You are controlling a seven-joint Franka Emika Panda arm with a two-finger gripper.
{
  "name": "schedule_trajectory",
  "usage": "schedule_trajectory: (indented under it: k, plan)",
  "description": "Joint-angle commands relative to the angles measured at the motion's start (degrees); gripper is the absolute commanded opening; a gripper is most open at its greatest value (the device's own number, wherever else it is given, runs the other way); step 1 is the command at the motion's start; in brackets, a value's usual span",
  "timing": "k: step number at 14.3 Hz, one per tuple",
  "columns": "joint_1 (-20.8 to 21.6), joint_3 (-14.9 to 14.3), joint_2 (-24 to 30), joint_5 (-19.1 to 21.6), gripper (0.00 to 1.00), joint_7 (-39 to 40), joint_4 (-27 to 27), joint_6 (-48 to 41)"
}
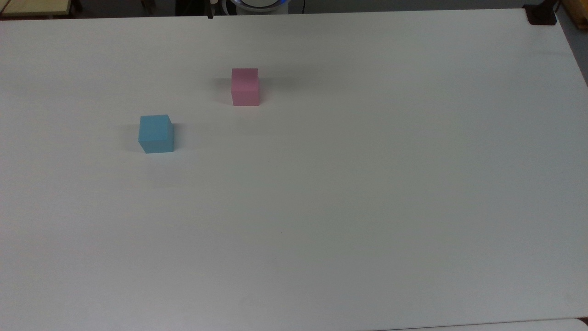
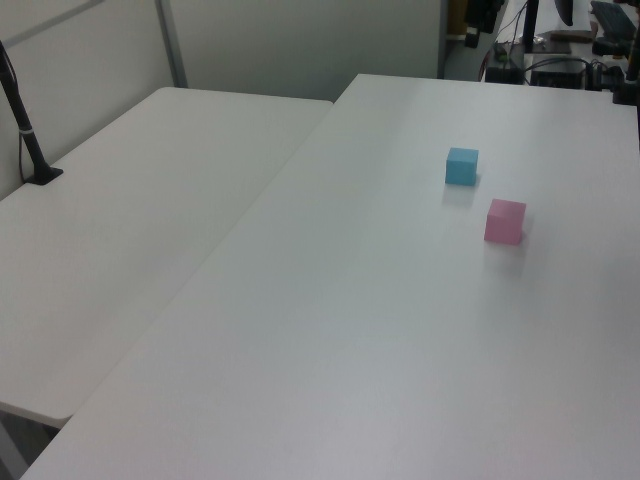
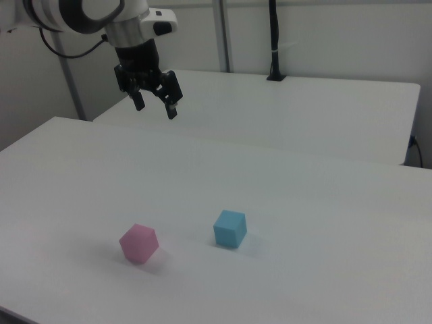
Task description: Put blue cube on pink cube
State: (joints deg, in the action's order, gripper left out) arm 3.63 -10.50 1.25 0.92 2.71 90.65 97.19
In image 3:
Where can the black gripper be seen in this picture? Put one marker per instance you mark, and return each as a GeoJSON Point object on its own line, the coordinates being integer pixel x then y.
{"type": "Point", "coordinates": [136, 60]}

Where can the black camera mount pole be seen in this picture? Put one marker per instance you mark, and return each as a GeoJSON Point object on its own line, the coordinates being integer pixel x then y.
{"type": "Point", "coordinates": [275, 33]}

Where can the pink cube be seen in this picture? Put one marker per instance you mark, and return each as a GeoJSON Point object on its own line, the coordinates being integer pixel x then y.
{"type": "Point", "coordinates": [138, 244]}

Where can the grey partition post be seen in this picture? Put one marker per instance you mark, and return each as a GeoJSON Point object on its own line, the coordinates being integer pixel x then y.
{"type": "Point", "coordinates": [72, 91]}
{"type": "Point", "coordinates": [222, 33]}

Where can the blue cube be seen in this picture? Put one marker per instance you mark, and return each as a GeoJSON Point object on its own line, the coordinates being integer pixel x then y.
{"type": "Point", "coordinates": [229, 229]}

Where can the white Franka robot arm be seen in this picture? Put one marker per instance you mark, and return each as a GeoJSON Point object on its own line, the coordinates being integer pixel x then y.
{"type": "Point", "coordinates": [67, 13]}

